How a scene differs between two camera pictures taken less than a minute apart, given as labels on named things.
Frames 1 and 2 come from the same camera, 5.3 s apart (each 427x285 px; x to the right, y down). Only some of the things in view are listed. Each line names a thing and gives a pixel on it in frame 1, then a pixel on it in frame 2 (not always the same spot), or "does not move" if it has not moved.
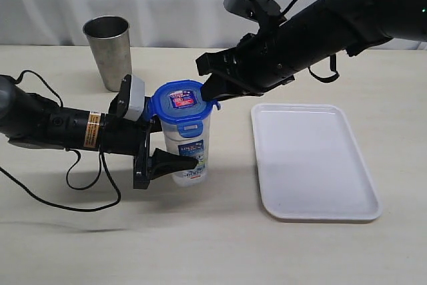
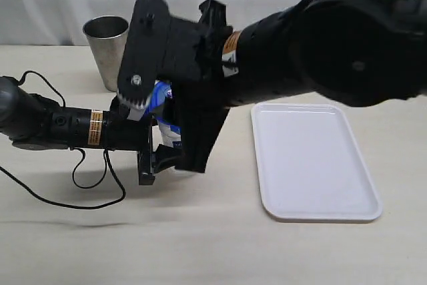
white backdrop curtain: [166, 5] does not move
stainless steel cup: [109, 39] does not move
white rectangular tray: [311, 165] does not move
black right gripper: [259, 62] → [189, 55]
